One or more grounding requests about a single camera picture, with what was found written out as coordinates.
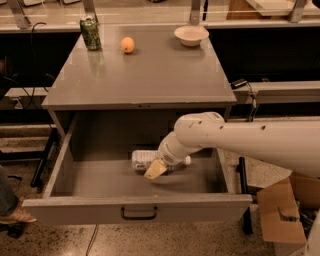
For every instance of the black drawer handle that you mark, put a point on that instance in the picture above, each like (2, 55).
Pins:
(138, 214)

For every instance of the person's shoe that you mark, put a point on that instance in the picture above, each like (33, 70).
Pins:
(20, 214)

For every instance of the black table leg right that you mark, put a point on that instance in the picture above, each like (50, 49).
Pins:
(246, 219)

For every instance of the grey open drawer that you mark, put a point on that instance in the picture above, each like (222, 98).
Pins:
(93, 176)

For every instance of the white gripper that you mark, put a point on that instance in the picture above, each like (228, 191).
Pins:
(165, 154)

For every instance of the black table leg left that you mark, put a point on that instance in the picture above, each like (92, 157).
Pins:
(36, 181)

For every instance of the black power adapter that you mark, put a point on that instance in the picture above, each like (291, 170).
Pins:
(238, 83)

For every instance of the clear plastic water bottle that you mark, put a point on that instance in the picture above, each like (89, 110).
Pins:
(142, 159)

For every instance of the cardboard box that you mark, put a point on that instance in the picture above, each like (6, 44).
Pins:
(289, 213)

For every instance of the person's trouser leg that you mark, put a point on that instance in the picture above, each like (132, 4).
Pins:
(8, 199)

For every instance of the white bowl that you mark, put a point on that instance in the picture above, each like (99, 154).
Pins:
(191, 36)

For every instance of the green soda can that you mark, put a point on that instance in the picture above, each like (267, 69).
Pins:
(90, 33)

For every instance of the orange fruit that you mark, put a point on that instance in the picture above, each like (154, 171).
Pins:
(127, 45)

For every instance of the grey cabinet counter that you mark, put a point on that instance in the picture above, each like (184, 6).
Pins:
(159, 73)

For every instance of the black table leg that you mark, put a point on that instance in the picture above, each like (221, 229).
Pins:
(36, 181)
(246, 219)

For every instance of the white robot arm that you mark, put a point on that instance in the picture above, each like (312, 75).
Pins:
(293, 145)

